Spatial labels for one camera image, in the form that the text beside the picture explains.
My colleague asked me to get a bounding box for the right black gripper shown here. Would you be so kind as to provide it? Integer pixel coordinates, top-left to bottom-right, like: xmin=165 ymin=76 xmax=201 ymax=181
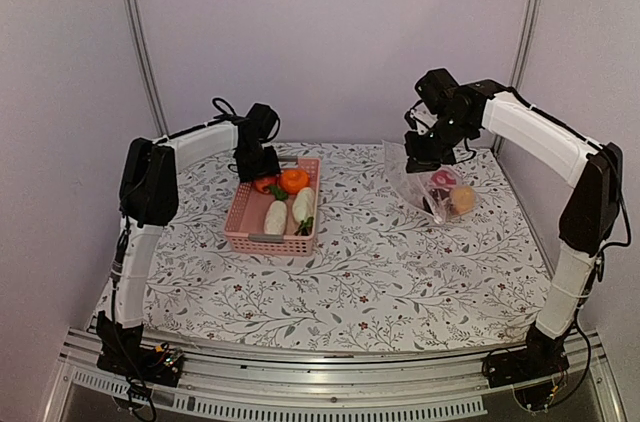
xmin=403 ymin=113 xmax=473 ymax=173

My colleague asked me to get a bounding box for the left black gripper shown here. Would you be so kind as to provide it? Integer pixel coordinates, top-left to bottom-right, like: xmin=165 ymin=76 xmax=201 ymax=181
xmin=235 ymin=142 xmax=280 ymax=182

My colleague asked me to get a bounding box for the red tomato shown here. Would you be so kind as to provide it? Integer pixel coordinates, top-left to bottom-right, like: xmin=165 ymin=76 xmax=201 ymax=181
xmin=253 ymin=176 xmax=279 ymax=194

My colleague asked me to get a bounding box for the red apple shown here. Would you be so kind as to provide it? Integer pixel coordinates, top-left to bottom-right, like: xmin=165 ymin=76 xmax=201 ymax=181
xmin=429 ymin=168 xmax=461 ymax=189

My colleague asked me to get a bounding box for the orange tangerine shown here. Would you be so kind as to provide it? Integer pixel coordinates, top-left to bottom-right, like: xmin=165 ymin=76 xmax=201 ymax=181
xmin=278 ymin=168 xmax=310 ymax=195

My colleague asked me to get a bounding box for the clear zip top bag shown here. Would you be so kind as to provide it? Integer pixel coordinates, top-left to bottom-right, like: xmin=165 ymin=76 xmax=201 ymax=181
xmin=382 ymin=141 xmax=477 ymax=224

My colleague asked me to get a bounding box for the dark red onion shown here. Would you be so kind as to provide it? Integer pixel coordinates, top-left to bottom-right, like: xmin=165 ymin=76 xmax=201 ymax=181
xmin=423 ymin=188 xmax=452 ymax=218

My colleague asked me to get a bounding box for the yellow lemon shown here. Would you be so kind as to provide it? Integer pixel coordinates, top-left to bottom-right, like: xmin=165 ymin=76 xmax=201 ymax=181
xmin=449 ymin=185 xmax=476 ymax=215

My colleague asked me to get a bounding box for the pink plastic basket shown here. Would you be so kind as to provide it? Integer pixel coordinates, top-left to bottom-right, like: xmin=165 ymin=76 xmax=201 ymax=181
xmin=224 ymin=157 xmax=321 ymax=257

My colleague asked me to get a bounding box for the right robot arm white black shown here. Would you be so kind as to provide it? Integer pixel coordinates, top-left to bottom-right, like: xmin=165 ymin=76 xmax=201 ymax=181
xmin=405 ymin=69 xmax=627 ymax=340

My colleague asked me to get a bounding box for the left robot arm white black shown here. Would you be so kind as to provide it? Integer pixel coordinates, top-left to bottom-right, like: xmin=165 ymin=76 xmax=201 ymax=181
xmin=111 ymin=116 xmax=280 ymax=329

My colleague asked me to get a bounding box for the white radish left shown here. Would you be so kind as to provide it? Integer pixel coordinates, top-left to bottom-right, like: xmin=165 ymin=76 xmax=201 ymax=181
xmin=263 ymin=200 xmax=288 ymax=235

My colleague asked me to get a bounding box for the white radish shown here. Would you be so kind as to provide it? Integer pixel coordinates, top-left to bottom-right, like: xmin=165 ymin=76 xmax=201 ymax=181
xmin=292 ymin=187 xmax=315 ymax=224
xmin=263 ymin=200 xmax=288 ymax=235

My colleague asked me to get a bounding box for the white radish right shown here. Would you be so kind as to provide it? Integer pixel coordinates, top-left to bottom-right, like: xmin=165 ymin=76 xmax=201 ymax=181
xmin=292 ymin=187 xmax=315 ymax=224

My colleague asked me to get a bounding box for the floral table mat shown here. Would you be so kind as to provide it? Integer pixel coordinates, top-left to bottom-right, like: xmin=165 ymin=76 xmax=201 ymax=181
xmin=143 ymin=143 xmax=550 ymax=352

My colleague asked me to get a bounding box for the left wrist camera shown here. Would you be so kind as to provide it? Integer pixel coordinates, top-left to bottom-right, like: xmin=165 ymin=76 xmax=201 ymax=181
xmin=246 ymin=102 xmax=281 ymax=143

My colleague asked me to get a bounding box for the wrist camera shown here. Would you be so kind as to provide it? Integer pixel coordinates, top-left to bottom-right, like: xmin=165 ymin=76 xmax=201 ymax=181
xmin=404 ymin=68 xmax=459 ymax=135
xmin=246 ymin=102 xmax=281 ymax=143

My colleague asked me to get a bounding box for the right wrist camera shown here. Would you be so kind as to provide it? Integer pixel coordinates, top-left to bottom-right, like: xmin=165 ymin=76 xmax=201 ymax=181
xmin=404 ymin=68 xmax=459 ymax=135

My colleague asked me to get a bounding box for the right aluminium post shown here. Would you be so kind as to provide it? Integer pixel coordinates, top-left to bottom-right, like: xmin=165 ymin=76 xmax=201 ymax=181
xmin=510 ymin=0 xmax=542 ymax=89

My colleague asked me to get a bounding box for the aluminium post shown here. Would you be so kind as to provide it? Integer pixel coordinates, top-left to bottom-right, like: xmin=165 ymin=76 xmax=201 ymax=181
xmin=123 ymin=0 xmax=169 ymax=136
xmin=510 ymin=0 xmax=542 ymax=89

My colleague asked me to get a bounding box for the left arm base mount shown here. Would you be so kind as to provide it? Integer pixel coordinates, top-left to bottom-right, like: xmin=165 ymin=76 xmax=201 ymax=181
xmin=96 ymin=311 xmax=184 ymax=387

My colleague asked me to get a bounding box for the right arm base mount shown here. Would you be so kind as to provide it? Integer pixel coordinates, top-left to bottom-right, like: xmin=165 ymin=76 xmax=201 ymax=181
xmin=482 ymin=324 xmax=571 ymax=388

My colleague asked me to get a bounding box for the aluminium front rail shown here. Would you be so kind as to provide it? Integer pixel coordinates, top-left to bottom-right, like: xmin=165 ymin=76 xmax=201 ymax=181
xmin=42 ymin=326 xmax=626 ymax=422

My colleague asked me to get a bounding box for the left aluminium post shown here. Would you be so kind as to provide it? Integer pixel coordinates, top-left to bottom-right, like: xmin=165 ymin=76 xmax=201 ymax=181
xmin=123 ymin=0 xmax=169 ymax=136

